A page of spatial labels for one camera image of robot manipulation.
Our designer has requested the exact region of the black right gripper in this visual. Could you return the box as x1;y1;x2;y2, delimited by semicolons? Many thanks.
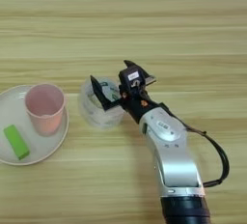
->
90;59;161;125

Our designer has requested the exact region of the clear packing tape roll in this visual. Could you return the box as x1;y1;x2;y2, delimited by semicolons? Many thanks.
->
77;76;126;129

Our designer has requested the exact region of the pink plastic cup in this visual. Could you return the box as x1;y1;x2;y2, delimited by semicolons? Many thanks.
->
24;83;67;138

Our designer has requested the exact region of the round white plate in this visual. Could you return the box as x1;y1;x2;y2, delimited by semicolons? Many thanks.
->
0;84;69;167

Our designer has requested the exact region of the green rectangular block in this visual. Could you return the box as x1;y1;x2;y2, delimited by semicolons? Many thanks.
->
3;125;31;161

